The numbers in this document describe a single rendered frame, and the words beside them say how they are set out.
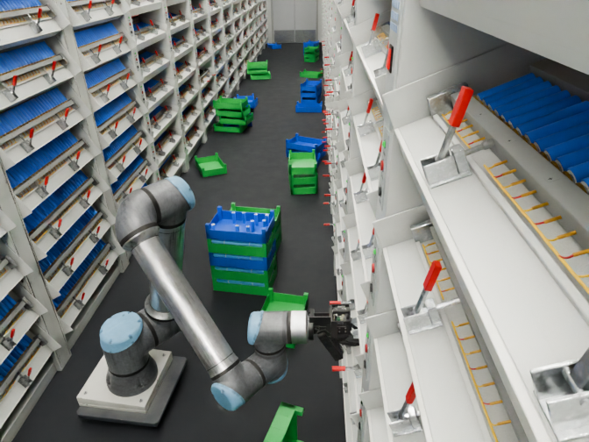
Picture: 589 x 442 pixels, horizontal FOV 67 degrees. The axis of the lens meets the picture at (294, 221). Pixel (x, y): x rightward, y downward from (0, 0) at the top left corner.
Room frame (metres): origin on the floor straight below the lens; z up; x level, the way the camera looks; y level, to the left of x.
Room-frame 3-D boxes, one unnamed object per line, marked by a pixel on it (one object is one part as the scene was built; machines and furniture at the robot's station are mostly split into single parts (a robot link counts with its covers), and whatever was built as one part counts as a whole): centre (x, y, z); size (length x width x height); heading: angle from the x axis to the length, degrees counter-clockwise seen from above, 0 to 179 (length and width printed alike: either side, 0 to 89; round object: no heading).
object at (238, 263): (1.95, 0.27, 0.20); 0.30 x 0.20 x 0.08; 79
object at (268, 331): (0.95, 0.07, 0.60); 0.12 x 0.09 x 0.10; 87
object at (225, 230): (1.95, 0.27, 0.36); 0.30 x 0.20 x 0.08; 79
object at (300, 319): (0.94, -0.01, 0.60); 0.10 x 0.05 x 0.09; 177
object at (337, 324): (0.94, -0.09, 0.62); 0.12 x 0.08 x 0.09; 87
